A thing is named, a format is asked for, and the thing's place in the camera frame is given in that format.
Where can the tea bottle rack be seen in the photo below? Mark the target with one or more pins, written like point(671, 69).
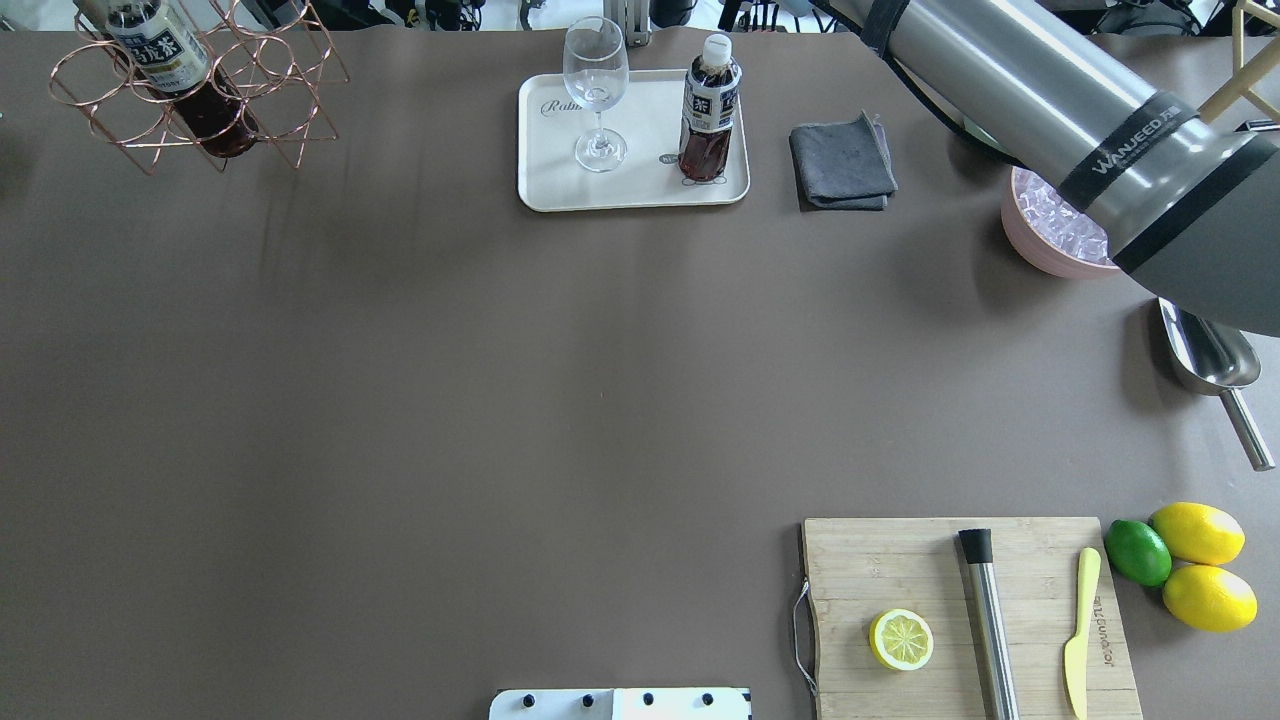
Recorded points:
point(711, 95)

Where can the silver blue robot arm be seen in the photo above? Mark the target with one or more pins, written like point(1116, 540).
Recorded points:
point(1190, 211)

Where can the tea bottle lower middle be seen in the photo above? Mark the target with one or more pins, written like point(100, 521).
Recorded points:
point(165, 44)

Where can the cream serving tray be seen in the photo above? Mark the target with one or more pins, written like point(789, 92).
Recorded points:
point(549, 125)

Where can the grey folded cloth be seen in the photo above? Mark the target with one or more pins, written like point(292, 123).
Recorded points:
point(844, 166)

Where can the bamboo cutting board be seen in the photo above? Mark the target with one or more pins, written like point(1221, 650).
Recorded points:
point(859, 567)

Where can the clear wine glass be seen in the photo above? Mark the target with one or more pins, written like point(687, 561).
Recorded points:
point(595, 74)

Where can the half lemon slice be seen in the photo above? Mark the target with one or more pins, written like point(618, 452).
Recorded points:
point(901, 640)

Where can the steel muddler black tip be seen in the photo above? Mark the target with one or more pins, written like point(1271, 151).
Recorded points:
point(976, 545)

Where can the pink bowl of ice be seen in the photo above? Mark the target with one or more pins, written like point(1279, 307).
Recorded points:
point(1049, 233)

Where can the yellow plastic knife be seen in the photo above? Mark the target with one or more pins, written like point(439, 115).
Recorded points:
point(1076, 648)

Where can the green lime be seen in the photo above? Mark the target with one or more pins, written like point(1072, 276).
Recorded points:
point(1138, 552)

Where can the steel ice scoop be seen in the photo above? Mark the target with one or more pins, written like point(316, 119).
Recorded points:
point(1216, 360)

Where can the upper yellow lemon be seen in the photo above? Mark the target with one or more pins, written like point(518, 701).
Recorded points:
point(1199, 533)

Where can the yellow lemon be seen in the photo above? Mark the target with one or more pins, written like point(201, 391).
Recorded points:
point(1210, 598)
point(1199, 533)

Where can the lower yellow lemon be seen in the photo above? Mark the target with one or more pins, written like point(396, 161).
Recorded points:
point(1210, 598)

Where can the wooden cup tree stand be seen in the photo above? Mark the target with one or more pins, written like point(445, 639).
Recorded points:
point(1246, 70)

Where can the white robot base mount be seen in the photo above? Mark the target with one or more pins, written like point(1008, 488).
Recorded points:
point(624, 703)

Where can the copper wire bottle rack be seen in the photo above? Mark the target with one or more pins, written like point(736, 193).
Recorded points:
point(278, 54)

